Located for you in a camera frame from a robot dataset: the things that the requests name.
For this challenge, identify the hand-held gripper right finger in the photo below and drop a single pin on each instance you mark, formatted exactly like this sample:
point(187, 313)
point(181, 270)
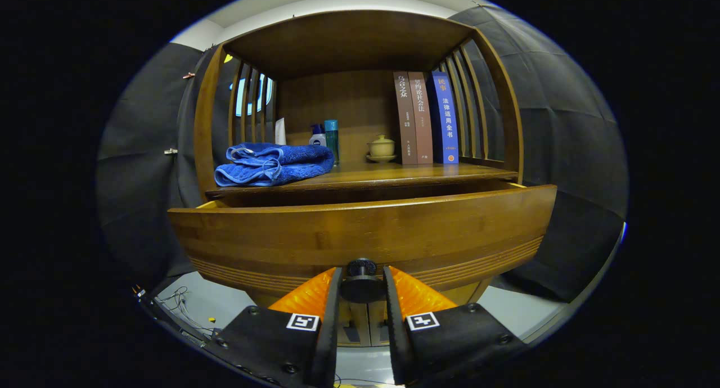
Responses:
point(395, 343)

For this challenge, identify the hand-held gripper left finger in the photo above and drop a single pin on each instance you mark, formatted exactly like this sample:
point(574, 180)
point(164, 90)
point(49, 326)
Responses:
point(329, 343)

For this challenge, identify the wooden cabinet door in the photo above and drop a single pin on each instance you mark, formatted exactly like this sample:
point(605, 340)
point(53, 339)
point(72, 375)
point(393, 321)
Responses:
point(351, 320)
point(378, 320)

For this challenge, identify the wooden countertop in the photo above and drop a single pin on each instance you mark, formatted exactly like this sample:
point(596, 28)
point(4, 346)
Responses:
point(394, 171)

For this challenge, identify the wooden cabinet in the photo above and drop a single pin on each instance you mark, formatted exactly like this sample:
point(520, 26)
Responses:
point(337, 39)

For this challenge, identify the blue towel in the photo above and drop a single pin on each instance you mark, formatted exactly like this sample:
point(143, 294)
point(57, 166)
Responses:
point(270, 166)

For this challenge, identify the beige lidded tea cup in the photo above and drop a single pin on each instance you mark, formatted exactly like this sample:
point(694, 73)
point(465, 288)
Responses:
point(382, 148)

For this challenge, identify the white lotion bottle blue cap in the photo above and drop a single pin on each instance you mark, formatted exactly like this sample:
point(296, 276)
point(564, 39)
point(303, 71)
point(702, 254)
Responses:
point(318, 140)

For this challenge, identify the teal bottle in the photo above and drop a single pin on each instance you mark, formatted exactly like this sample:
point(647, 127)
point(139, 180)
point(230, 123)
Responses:
point(332, 138)

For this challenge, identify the white tube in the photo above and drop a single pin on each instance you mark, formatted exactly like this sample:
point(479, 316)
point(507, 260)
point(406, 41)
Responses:
point(280, 132)

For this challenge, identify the dark brown book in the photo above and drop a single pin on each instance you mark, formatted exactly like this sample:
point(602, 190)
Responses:
point(404, 118)

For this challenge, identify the reddish brown book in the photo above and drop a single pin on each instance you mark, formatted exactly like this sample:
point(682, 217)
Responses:
point(422, 118)

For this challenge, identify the blue book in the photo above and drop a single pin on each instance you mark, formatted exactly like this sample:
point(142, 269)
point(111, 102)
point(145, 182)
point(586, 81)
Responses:
point(446, 118)

